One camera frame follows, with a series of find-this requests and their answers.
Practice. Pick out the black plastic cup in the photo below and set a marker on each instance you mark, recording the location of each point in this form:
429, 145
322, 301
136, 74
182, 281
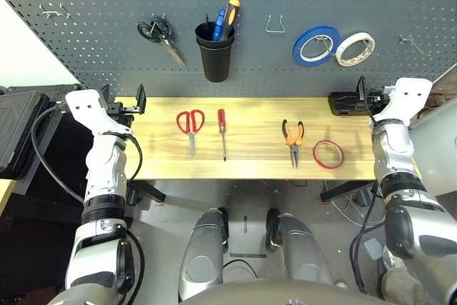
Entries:
216, 62

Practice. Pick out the olive grey robot torso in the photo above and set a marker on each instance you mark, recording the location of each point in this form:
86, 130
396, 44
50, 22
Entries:
285, 294

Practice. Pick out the silver double pegboard hook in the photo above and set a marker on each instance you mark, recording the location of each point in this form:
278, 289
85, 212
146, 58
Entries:
53, 15

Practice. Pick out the white sneaker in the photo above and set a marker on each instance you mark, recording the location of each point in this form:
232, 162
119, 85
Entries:
342, 284
392, 258

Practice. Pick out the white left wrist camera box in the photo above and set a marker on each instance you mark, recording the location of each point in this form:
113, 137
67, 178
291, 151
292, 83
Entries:
85, 105

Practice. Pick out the grey foot pedal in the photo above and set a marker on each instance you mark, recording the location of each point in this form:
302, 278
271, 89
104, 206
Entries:
374, 248

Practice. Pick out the silver right robot leg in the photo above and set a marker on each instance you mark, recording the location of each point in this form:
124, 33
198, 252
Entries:
303, 248

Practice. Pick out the black table leg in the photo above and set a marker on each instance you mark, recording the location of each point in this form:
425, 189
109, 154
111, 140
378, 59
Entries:
339, 192
150, 190

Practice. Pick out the camouflage trouser leg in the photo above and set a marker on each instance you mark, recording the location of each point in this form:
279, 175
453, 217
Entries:
403, 283

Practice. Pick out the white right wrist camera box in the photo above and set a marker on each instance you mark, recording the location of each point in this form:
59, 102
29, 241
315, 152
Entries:
407, 94

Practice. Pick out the thin black tool in cup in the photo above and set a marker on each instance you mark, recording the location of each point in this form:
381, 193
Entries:
207, 21

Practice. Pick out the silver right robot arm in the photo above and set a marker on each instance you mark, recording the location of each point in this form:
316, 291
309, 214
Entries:
392, 148

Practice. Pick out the black ribbed plastic case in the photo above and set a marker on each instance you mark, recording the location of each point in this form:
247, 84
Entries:
21, 130

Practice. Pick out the silver tape hook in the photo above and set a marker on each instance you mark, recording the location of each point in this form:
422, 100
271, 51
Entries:
323, 39
368, 43

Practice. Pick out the silver robot leg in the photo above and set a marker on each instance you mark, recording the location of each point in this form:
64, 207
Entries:
200, 248
303, 248

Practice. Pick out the orange black needle-nose pliers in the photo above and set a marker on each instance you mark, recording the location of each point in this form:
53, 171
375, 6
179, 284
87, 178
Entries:
294, 140

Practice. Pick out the black equipment cart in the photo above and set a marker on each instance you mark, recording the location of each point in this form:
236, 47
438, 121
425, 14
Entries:
60, 162

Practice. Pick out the white tape roll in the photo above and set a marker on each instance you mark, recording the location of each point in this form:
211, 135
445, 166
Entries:
360, 35

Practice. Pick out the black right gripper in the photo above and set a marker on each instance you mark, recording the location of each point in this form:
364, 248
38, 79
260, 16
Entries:
376, 101

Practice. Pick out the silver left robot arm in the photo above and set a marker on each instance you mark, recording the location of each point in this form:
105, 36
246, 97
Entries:
103, 162

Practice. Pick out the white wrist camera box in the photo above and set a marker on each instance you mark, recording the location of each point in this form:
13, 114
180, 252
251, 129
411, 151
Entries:
85, 105
407, 94

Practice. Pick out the red tape roll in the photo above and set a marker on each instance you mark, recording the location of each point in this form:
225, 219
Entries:
315, 155

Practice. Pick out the blue tape roll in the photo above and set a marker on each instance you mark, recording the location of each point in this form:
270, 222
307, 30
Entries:
297, 51

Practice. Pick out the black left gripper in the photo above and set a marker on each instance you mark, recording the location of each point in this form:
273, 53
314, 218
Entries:
123, 115

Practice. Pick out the black power adapter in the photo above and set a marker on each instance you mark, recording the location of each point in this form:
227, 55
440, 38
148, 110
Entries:
361, 198

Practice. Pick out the silver left robot leg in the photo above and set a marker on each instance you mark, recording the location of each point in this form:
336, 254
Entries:
200, 248

